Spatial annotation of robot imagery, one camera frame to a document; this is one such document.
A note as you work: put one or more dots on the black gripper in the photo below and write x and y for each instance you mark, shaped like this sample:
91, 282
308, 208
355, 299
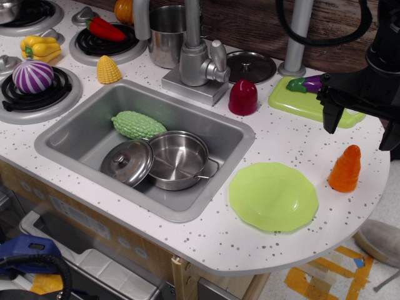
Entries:
366, 91

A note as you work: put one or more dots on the orange toy carrot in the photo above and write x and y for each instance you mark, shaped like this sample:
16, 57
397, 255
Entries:
345, 173

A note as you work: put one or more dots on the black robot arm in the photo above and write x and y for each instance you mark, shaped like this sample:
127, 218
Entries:
383, 54

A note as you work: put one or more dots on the light green plastic plate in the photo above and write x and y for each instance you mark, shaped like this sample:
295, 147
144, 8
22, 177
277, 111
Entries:
273, 197

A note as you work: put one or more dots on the green cutting board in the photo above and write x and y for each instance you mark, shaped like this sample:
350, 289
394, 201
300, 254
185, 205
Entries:
306, 105

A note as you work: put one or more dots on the purple toy eggplant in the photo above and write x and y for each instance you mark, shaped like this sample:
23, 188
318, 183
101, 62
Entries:
311, 84

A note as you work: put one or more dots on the grey metal pole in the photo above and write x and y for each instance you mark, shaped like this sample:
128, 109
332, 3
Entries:
293, 64

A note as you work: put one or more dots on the grey shoe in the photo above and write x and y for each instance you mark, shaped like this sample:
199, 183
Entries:
379, 240

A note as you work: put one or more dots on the dark red toy pepper half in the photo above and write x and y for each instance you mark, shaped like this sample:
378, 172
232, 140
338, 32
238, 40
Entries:
243, 98

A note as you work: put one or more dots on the flat steel pot lid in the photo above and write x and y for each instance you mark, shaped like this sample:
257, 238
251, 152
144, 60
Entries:
250, 66

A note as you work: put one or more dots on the grey toy faucet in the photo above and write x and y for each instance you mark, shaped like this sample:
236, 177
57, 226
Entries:
202, 73

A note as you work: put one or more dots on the tall steel pot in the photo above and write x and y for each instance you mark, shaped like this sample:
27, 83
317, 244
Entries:
168, 32

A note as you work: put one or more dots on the green toy bitter melon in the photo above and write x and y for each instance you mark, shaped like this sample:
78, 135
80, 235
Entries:
135, 125

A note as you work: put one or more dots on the domed steel lid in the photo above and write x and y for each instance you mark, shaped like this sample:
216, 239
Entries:
129, 162

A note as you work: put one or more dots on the yellow toy corn piece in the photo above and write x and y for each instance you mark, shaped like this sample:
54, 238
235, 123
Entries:
107, 71

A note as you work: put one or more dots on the orange toy pumpkin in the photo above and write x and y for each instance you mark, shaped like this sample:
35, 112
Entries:
123, 11

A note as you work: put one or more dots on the grey sink basin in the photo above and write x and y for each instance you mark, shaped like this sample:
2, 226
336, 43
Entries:
86, 142

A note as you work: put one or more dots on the red toy chili pepper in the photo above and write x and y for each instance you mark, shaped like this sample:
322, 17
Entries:
104, 30

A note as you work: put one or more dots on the back right stove burner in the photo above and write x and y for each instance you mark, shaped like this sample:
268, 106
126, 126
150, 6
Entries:
87, 48

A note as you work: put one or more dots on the stove burner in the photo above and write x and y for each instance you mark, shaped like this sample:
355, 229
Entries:
21, 108
24, 18
87, 48

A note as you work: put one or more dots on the grey stove knob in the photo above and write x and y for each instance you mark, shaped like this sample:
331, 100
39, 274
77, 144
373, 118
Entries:
80, 18
8, 64
52, 33

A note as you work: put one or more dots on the yellow toy bell pepper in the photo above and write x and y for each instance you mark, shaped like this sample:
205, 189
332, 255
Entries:
40, 48

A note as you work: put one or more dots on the purple striped toy onion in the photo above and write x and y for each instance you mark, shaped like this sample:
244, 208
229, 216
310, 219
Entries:
33, 76

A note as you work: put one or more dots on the front left stove burner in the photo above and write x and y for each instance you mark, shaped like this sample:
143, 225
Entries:
21, 108

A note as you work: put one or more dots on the back left stove burner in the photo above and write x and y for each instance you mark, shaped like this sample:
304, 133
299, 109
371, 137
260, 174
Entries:
24, 18

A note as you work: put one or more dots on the blue clamp tool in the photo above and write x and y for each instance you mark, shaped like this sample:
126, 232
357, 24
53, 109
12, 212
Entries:
28, 245

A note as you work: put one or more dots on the steel pan with handles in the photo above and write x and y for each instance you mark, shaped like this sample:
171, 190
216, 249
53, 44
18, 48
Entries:
181, 159

